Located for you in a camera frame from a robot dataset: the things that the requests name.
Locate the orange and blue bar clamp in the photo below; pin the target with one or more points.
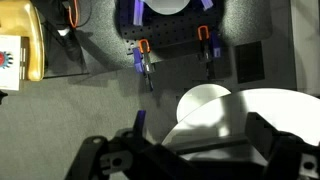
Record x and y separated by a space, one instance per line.
208 41
144 56

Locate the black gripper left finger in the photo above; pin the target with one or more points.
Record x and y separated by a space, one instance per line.
100 160

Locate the black rectangular floor mat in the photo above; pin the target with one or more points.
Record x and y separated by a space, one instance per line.
250 61

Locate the black perforated mounting board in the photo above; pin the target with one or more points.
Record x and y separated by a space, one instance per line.
173 30

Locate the yellow wooden chair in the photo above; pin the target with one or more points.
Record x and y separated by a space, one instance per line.
28 36

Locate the white box with red gear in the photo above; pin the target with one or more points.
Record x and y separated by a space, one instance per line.
10 63

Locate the blue plastic piece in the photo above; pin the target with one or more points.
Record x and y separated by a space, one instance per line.
140 120

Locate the white round table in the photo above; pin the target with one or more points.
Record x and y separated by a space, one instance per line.
283 110

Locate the black stand foot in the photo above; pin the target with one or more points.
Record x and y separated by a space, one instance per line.
70 45

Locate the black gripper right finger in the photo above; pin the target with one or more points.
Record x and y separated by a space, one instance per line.
286 156

